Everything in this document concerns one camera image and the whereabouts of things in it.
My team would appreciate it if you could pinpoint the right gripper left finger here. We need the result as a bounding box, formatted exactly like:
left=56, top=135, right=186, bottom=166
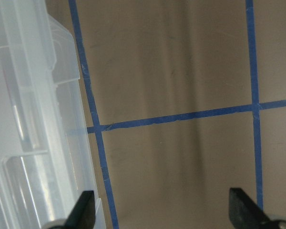
left=47, top=190, right=96, bottom=229

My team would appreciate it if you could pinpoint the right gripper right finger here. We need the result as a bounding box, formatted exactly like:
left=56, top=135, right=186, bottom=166
left=228, top=187, right=286, bottom=229

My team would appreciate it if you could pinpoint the clear plastic box lid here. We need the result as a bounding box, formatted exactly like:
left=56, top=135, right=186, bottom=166
left=0, top=0, right=79, bottom=229

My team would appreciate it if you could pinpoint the clear plastic storage box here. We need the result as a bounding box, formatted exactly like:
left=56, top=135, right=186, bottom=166
left=49, top=16, right=106, bottom=229

